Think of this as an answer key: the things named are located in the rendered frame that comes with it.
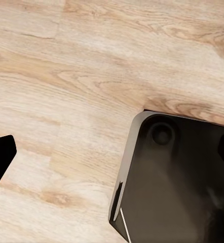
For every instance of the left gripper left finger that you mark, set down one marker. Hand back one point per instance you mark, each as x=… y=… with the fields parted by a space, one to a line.
x=8 y=151

